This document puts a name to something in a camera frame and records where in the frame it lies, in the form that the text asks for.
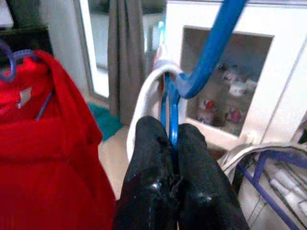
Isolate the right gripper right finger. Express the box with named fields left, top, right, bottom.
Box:
left=177, top=123, right=250, bottom=230

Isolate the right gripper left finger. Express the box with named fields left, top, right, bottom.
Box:
left=112, top=115, right=179, bottom=230

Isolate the white t-shirt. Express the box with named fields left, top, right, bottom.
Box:
left=126, top=61, right=190, bottom=163

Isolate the blue plastic hanger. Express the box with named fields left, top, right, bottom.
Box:
left=160, top=0, right=248, bottom=173

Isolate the purple plastic hanger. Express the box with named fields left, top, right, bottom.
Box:
left=254, top=149, right=307, bottom=183
left=0, top=39, right=53, bottom=122
left=236, top=161, right=300, bottom=230

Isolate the teal rug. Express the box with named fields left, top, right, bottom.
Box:
left=87, top=102, right=124, bottom=142

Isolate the printed ceramic mug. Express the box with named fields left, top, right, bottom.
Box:
left=225, top=106, right=245, bottom=123
left=229, top=81, right=251, bottom=96
left=198, top=99, right=218, bottom=113
left=222, top=71, right=240, bottom=83

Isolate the grey t-shirt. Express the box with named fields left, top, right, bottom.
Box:
left=218, top=141, right=307, bottom=230

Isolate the red t-shirt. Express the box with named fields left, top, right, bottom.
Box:
left=0, top=50, right=117, bottom=230

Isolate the grey curtain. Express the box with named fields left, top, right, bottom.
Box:
left=107, top=0, right=148, bottom=125

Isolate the white display cabinet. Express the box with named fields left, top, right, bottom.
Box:
left=165, top=0, right=307, bottom=154

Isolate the teal translucent plastic container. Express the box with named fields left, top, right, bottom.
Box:
left=157, top=21, right=166, bottom=46

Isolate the black box-shaped furniture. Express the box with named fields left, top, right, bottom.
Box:
left=0, top=23, right=54, bottom=70

